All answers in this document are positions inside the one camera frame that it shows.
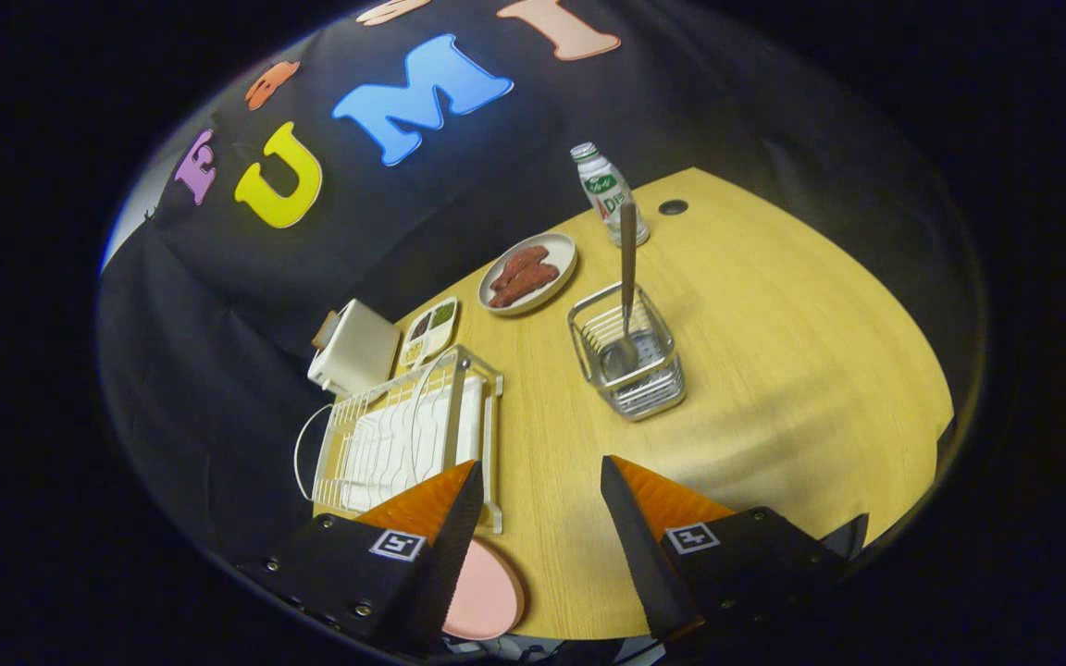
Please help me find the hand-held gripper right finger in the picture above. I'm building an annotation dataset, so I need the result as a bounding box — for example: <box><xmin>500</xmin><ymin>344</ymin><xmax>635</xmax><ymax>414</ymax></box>
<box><xmin>600</xmin><ymin>455</ymin><xmax>853</xmax><ymax>644</ymax></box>

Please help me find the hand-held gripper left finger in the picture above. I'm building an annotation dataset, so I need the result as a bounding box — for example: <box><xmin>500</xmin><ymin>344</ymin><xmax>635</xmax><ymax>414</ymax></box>
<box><xmin>260</xmin><ymin>460</ymin><xmax>486</xmax><ymax>658</ymax></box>

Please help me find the pink plate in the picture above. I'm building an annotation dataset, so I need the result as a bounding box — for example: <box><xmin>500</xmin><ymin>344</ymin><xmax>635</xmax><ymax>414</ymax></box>
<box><xmin>440</xmin><ymin>539</ymin><xmax>527</xmax><ymax>641</ymax></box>

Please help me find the white wire dish rack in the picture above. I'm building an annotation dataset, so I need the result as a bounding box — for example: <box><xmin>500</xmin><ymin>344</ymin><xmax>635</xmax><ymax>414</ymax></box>
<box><xmin>294</xmin><ymin>345</ymin><xmax>504</xmax><ymax>535</ymax></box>

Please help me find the metal wire basket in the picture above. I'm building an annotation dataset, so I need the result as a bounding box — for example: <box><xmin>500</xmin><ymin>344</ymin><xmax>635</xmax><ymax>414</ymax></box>
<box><xmin>567</xmin><ymin>281</ymin><xmax>688</xmax><ymax>423</ymax></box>

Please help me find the wooden-handled metal spoon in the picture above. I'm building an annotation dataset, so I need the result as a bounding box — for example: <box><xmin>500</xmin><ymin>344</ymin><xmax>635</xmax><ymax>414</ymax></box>
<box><xmin>600</xmin><ymin>202</ymin><xmax>641</xmax><ymax>382</ymax></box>

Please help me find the beige plate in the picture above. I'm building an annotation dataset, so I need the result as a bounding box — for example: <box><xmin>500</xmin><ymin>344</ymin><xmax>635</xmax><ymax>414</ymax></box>
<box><xmin>477</xmin><ymin>231</ymin><xmax>578</xmax><ymax>317</ymax></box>

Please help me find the white drip tray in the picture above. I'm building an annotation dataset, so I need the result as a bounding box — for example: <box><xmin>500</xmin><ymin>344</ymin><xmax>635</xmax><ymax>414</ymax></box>
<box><xmin>343</xmin><ymin>375</ymin><xmax>483</xmax><ymax>514</ymax></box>

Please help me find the white divided tray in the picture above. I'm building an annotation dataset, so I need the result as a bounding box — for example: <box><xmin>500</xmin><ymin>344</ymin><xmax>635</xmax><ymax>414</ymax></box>
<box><xmin>398</xmin><ymin>296</ymin><xmax>459</xmax><ymax>371</ymax></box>

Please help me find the white toaster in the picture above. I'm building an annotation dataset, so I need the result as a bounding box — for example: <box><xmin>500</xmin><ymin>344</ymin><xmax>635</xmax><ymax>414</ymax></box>
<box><xmin>308</xmin><ymin>299</ymin><xmax>402</xmax><ymax>399</ymax></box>

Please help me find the red meat slice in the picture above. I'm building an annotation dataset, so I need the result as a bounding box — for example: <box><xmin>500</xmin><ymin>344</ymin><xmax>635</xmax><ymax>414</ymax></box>
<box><xmin>490</xmin><ymin>245</ymin><xmax>551</xmax><ymax>292</ymax></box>
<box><xmin>489</xmin><ymin>264</ymin><xmax>560</xmax><ymax>309</ymax></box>

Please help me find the black backdrop cloth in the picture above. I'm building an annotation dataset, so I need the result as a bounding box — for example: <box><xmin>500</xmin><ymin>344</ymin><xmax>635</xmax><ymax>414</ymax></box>
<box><xmin>96</xmin><ymin>0</ymin><xmax>987</xmax><ymax>593</ymax></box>

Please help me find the white drink bottle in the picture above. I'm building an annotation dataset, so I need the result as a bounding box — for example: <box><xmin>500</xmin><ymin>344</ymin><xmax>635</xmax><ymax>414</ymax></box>
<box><xmin>570</xmin><ymin>142</ymin><xmax>651</xmax><ymax>249</ymax></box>

